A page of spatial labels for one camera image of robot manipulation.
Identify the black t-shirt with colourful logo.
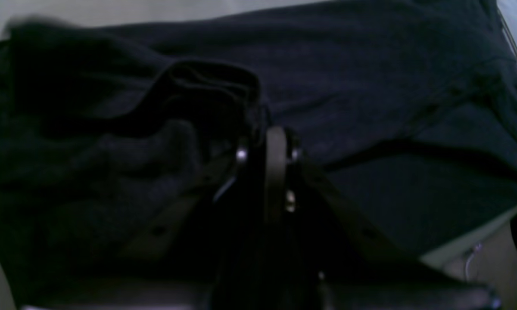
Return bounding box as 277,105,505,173
0,0,517,305

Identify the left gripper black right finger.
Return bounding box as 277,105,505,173
265,126,500,310

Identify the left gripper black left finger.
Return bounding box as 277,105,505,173
112,138,267,310

